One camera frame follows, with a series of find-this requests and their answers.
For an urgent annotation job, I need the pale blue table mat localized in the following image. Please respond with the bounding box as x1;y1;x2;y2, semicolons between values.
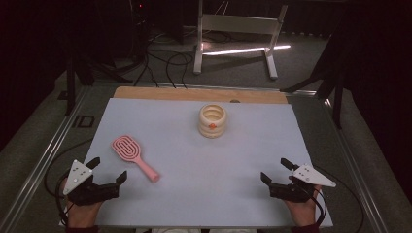
58;97;334;228

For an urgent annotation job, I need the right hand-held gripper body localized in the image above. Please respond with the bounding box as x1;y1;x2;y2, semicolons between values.
268;163;337;204

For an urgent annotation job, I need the cream ribbed cup orange flower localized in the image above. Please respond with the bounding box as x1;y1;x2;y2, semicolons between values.
197;103;228;140

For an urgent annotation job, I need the black floor cable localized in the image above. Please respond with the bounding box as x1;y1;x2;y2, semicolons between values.
133;48;160;89
200;29;235;45
147;50;195;89

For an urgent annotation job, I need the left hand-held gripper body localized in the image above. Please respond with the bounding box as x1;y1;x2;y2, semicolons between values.
62;158;120;207

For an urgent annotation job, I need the person's left hand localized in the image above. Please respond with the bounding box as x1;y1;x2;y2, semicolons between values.
62;177;105;229

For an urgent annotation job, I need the pink hairbrush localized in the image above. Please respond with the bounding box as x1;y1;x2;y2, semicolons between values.
111;134;161;183

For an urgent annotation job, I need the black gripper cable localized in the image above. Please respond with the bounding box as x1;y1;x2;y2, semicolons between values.
43;138;95;227
311;164;365;233

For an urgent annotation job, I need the white metal stand frame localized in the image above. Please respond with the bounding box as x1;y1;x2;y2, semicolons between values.
192;0;290;81

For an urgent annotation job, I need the black tripod stand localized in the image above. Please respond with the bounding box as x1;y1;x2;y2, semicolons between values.
63;54;134;117
280;30;348;130

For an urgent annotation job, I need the person's right hand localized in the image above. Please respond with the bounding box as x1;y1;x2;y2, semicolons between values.
284;183;324;227

